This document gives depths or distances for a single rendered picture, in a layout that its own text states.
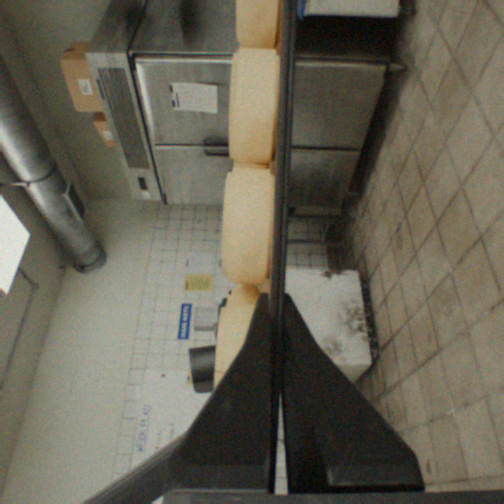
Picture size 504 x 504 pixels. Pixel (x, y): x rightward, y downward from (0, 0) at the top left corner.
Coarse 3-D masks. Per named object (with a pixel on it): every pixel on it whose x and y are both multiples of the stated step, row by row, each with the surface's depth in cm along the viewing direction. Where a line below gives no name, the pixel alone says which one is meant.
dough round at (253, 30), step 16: (240, 0) 16; (256, 0) 16; (272, 0) 16; (240, 16) 17; (256, 16) 17; (272, 16) 17; (240, 32) 18; (256, 32) 17; (272, 32) 17; (272, 48) 19
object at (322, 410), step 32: (288, 320) 12; (288, 352) 12; (320, 352) 11; (288, 384) 13; (320, 384) 10; (352, 384) 10; (288, 416) 13; (320, 416) 9; (352, 416) 9; (288, 448) 12; (320, 448) 8; (352, 448) 8; (384, 448) 8; (288, 480) 12; (320, 480) 8; (352, 480) 7; (384, 480) 7; (416, 480) 7
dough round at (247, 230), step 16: (240, 176) 16; (256, 176) 16; (272, 176) 16; (240, 192) 15; (256, 192) 15; (272, 192) 16; (224, 208) 15; (240, 208) 15; (256, 208) 15; (272, 208) 15; (224, 224) 15; (240, 224) 15; (256, 224) 15; (272, 224) 15; (224, 240) 15; (240, 240) 15; (256, 240) 15; (224, 256) 16; (240, 256) 15; (256, 256) 15; (224, 272) 16; (240, 272) 16; (256, 272) 16
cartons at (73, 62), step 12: (72, 48) 266; (84, 48) 266; (60, 60) 255; (72, 60) 255; (84, 60) 256; (72, 72) 262; (84, 72) 262; (72, 84) 269; (84, 84) 269; (72, 96) 276; (84, 96) 276; (96, 96) 276; (84, 108) 284; (96, 108) 284; (96, 120) 299; (108, 132) 311; (108, 144) 327
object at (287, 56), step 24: (288, 0) 13; (288, 24) 13; (288, 48) 13; (288, 72) 13; (288, 96) 13; (288, 120) 13; (288, 144) 13; (288, 168) 13; (288, 192) 13; (288, 216) 13
